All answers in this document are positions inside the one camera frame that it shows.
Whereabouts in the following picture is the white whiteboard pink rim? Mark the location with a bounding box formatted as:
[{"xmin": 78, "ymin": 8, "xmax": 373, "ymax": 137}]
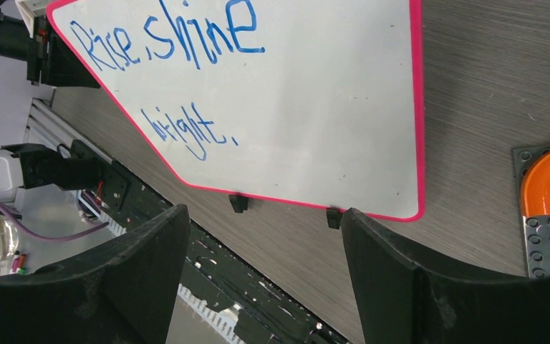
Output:
[{"xmin": 47, "ymin": 1, "xmax": 425, "ymax": 221}]

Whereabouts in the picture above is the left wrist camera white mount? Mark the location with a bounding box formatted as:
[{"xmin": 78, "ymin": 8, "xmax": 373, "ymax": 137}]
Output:
[{"xmin": 14, "ymin": 0, "xmax": 54, "ymax": 35}]

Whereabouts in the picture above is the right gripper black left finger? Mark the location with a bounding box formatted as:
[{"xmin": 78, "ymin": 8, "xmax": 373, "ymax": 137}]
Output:
[{"xmin": 0, "ymin": 204, "xmax": 190, "ymax": 343}]

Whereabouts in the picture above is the aluminium frame rail front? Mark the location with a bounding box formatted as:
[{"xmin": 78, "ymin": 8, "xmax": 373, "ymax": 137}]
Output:
[{"xmin": 22, "ymin": 98, "xmax": 112, "ymax": 163}]

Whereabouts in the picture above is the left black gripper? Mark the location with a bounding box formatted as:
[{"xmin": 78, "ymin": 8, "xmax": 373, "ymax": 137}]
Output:
[{"xmin": 26, "ymin": 15, "xmax": 101, "ymax": 89}]

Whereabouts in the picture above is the black board stop left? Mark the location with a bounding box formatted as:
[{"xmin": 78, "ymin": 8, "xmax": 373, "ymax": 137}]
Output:
[{"xmin": 228, "ymin": 193, "xmax": 249, "ymax": 214}]

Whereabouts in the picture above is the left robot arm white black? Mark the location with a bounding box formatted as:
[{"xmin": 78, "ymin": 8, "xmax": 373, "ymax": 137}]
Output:
[{"xmin": 0, "ymin": 1, "xmax": 130, "ymax": 211}]

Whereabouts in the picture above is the black board stop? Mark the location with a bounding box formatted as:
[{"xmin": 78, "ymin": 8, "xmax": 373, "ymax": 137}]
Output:
[
  {"xmin": 228, "ymin": 193, "xmax": 249, "ymax": 214},
  {"xmin": 325, "ymin": 207, "xmax": 344, "ymax": 229}
]

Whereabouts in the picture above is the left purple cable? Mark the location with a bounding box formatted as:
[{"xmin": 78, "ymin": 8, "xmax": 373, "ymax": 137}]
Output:
[{"xmin": 0, "ymin": 194, "xmax": 111, "ymax": 243}]

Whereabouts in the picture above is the grey lego baseplate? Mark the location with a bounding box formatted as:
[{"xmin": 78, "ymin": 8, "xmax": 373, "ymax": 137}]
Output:
[{"xmin": 512, "ymin": 146, "xmax": 550, "ymax": 279}]

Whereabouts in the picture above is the black board stop right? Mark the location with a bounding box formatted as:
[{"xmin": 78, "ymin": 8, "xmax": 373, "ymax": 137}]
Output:
[{"xmin": 325, "ymin": 207, "xmax": 344, "ymax": 229}]

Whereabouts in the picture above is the white slotted cable duct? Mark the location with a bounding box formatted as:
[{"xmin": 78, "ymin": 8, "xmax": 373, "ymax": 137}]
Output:
[{"xmin": 77, "ymin": 191, "xmax": 244, "ymax": 343}]

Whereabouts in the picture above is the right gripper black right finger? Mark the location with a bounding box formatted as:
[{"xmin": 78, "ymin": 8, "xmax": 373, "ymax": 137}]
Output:
[{"xmin": 341, "ymin": 208, "xmax": 550, "ymax": 343}]

